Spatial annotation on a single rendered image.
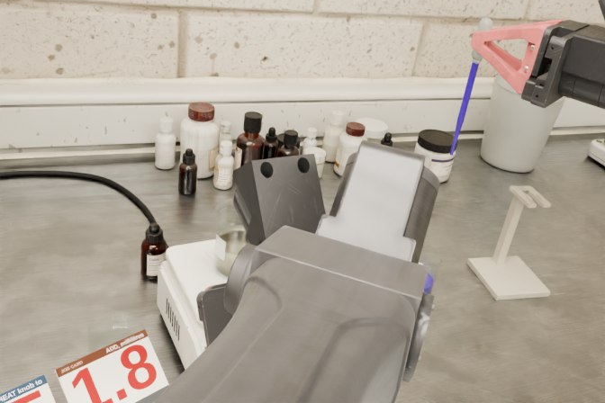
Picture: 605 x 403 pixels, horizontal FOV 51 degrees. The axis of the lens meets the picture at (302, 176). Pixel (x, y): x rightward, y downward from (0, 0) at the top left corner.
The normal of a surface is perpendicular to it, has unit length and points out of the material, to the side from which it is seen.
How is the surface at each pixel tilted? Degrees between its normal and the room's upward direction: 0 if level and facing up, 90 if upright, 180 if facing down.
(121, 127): 90
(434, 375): 0
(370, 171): 42
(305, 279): 16
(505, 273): 0
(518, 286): 0
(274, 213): 52
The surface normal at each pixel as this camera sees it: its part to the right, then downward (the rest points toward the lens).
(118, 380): 0.54, -0.40
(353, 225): -0.11, -0.37
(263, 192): 0.42, -0.17
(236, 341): 0.22, -0.95
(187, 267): 0.13, -0.87
